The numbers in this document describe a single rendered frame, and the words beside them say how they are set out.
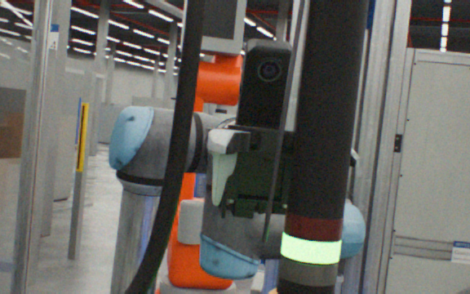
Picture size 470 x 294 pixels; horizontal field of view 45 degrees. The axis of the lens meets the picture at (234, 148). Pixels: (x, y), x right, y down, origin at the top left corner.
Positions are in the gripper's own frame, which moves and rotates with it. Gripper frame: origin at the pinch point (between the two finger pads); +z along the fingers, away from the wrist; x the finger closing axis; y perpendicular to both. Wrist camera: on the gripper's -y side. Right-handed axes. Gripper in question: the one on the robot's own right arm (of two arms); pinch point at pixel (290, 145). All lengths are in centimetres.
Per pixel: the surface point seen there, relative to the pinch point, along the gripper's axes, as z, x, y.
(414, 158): -160, -80, 6
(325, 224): 9.7, -0.4, 3.8
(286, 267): 8.8, 1.3, 6.6
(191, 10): 12.2, 8.1, -6.4
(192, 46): 12.3, 7.9, -4.7
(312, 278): 9.7, 0.0, 6.9
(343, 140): 9.5, -1.0, -0.9
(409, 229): -159, -81, 32
